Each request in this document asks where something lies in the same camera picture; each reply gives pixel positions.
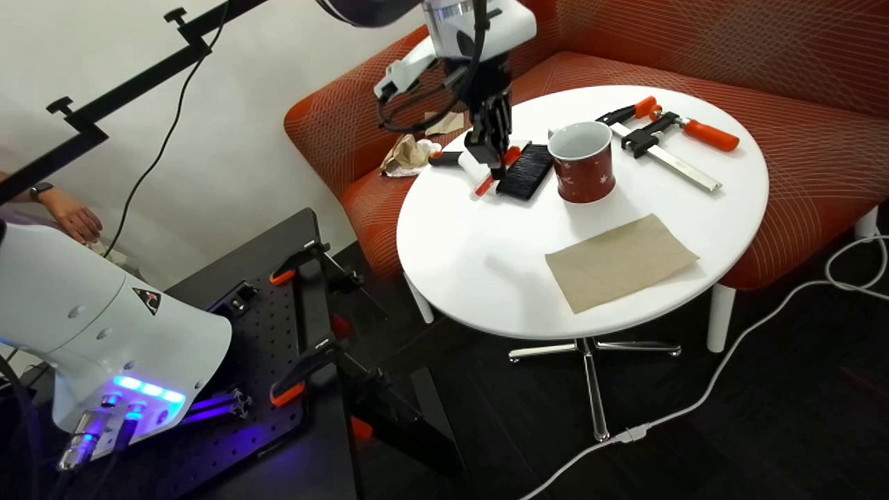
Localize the orange handled bar clamp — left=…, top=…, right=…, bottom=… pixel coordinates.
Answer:
left=595, top=92, right=743, bottom=199

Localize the beige rectangular cloth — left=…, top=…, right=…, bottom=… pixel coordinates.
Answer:
left=542, top=212, right=703, bottom=317

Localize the thin black camera cable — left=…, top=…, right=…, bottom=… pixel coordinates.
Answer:
left=97, top=26, right=228, bottom=262

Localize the white device with blue lights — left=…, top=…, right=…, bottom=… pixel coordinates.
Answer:
left=17, top=207, right=365, bottom=500

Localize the orange handled black clamp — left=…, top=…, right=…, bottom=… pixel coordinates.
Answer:
left=267, top=337, right=340, bottom=414
left=267, top=240, right=360, bottom=293

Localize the white floor cable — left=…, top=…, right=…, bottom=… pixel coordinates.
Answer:
left=517, top=232, right=889, bottom=500

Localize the black stand leg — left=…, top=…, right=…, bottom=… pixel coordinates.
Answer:
left=338, top=360, right=465, bottom=481

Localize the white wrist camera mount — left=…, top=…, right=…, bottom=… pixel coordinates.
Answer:
left=368, top=40, right=439, bottom=107

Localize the orange white marker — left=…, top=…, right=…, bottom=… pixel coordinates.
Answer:
left=457, top=144, right=525, bottom=201

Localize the red white patterned mug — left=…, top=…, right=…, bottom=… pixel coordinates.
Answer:
left=545, top=121, right=618, bottom=207

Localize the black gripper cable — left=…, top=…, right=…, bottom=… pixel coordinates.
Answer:
left=374, top=0, right=490, bottom=140

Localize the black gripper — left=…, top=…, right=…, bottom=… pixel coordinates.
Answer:
left=460, top=56, right=518, bottom=172

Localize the red striped sofa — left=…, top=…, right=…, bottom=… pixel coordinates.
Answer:
left=279, top=0, right=889, bottom=360

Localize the chrome table star base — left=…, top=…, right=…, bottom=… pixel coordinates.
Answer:
left=504, top=333, right=686, bottom=449

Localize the black camera mount beam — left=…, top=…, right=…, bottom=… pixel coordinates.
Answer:
left=0, top=0, right=272, bottom=208

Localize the crumpled beige paper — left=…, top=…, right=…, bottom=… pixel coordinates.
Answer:
left=378, top=110, right=465, bottom=183

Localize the person's hand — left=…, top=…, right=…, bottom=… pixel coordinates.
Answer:
left=39, top=187, right=107, bottom=249

